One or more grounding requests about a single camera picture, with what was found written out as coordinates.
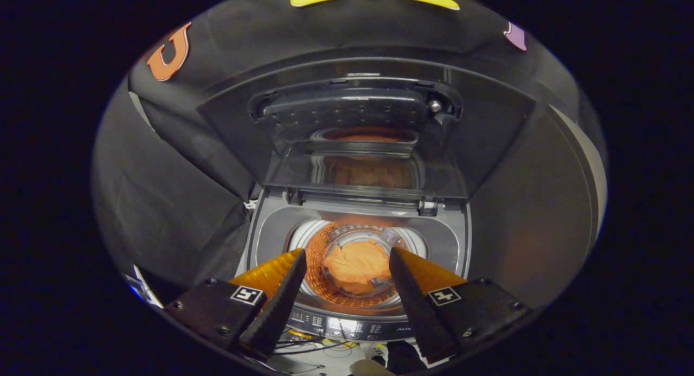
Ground dark washing machine lid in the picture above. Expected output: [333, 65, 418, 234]
[196, 58, 537, 204]

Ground black backdrop cloth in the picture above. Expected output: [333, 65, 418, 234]
[92, 0, 586, 301]

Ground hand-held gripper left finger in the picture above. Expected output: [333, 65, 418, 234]
[164, 248, 308, 360]

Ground orange polo shirt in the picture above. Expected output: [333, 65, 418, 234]
[324, 240, 392, 295]

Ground grey cabinet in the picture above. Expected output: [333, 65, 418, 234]
[469, 105, 608, 310]

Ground thin black and yellow cables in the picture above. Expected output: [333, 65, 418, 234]
[274, 333, 359, 361]

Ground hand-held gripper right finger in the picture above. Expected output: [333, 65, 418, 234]
[389, 247, 535, 364]

